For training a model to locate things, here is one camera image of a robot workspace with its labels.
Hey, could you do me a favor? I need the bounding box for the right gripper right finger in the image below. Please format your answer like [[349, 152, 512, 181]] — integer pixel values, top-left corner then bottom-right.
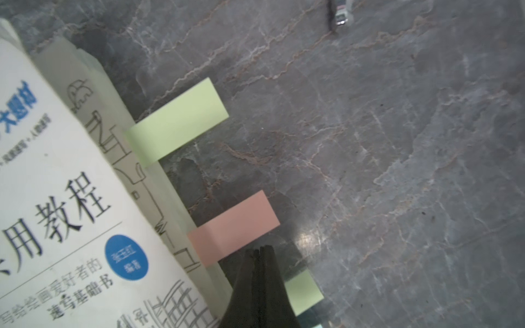
[[259, 245, 300, 327]]

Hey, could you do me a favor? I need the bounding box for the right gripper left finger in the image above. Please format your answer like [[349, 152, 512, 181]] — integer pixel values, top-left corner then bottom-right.
[[220, 250, 261, 327]]

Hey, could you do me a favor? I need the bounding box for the pink sticky note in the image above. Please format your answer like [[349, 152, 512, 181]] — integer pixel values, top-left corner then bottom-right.
[[187, 191, 280, 267]]

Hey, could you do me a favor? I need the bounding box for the sketch tutorial book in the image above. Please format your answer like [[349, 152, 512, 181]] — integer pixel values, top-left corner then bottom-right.
[[1, 19, 221, 327]]

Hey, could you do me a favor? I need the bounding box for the lower green sticky note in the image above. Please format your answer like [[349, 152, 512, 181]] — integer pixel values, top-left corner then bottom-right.
[[284, 269, 324, 317]]

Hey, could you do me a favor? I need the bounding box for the green sticky note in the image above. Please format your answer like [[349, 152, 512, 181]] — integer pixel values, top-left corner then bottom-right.
[[284, 269, 324, 317], [124, 78, 229, 167]]

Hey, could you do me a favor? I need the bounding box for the top green sticky note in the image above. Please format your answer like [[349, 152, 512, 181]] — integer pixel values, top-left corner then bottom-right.
[[124, 78, 229, 167]]

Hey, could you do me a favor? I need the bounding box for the red handled hex key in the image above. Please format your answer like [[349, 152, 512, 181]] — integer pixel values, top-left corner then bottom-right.
[[328, 0, 354, 31]]

